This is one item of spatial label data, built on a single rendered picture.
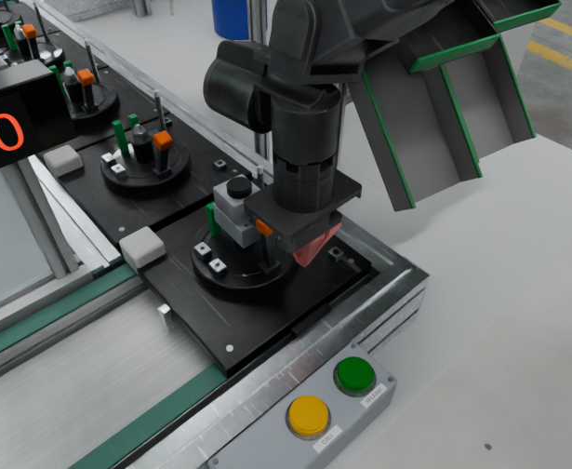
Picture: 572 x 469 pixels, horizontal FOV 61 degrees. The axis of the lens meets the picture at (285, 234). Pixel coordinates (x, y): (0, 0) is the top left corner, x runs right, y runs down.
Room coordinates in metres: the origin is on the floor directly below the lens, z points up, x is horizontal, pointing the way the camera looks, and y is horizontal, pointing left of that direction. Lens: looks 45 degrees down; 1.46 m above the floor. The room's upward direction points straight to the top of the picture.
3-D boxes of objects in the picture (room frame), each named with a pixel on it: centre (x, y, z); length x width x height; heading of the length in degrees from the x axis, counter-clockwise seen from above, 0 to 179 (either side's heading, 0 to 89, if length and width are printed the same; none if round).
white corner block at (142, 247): (0.45, 0.19, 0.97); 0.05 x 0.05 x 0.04; 41
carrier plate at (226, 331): (0.44, 0.05, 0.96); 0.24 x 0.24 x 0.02; 41
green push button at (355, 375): (0.27, -0.08, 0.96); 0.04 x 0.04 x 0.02
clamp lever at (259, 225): (0.41, 0.03, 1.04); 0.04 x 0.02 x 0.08; 41
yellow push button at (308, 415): (0.22, -0.02, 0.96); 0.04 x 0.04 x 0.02
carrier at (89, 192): (0.63, 0.22, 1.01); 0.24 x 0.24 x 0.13; 41
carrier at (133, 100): (0.81, 0.38, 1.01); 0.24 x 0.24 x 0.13; 41
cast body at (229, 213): (0.45, 0.06, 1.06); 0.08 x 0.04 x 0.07; 39
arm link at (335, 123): (0.36, -0.01, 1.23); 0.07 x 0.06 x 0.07; 48
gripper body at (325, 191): (0.36, -0.02, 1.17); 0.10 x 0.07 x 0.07; 132
